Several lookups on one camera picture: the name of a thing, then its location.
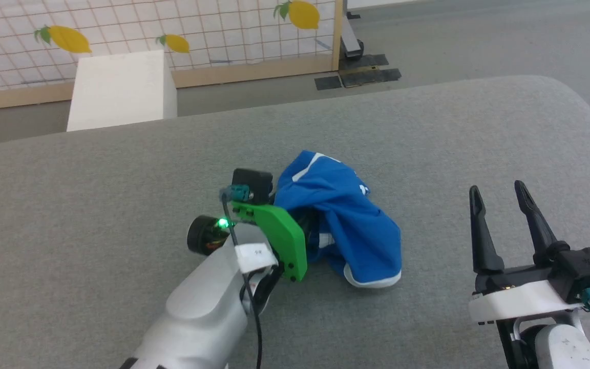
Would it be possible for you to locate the grey metal stand leg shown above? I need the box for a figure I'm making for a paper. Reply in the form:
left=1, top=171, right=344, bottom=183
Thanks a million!
left=341, top=10, right=365, bottom=60

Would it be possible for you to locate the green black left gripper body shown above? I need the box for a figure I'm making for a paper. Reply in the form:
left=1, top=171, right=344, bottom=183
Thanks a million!
left=187, top=202, right=321, bottom=283

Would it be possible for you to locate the blue garment with white trim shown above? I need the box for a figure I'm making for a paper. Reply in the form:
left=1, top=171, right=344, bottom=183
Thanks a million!
left=273, top=150, right=403, bottom=289

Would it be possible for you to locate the white box pedestal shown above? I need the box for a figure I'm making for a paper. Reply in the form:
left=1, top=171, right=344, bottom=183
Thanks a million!
left=66, top=50, right=178, bottom=133

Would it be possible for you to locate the yellow lemon sticker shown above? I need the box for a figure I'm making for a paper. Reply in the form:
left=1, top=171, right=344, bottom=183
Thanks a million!
left=34, top=25, right=92, bottom=54
left=273, top=0, right=321, bottom=30
left=155, top=34, right=191, bottom=54

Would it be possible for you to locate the black floor mat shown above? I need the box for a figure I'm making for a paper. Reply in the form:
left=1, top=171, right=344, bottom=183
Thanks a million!
left=339, top=68, right=403, bottom=88
left=314, top=75, right=343, bottom=92
left=340, top=53, right=390, bottom=68

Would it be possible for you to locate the grid partition with wooden frame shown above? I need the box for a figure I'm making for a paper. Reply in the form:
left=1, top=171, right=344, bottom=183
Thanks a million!
left=0, top=0, right=345, bottom=113

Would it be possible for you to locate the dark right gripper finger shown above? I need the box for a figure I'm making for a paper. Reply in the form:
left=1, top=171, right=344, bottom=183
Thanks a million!
left=514, top=180, right=572, bottom=266
left=469, top=185, right=506, bottom=275

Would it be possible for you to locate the white label strap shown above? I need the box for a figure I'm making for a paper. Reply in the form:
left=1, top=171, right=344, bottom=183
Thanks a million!
left=235, top=243, right=279, bottom=274

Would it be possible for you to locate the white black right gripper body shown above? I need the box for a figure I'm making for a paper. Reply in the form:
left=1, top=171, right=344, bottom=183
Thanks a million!
left=468, top=262, right=585, bottom=325

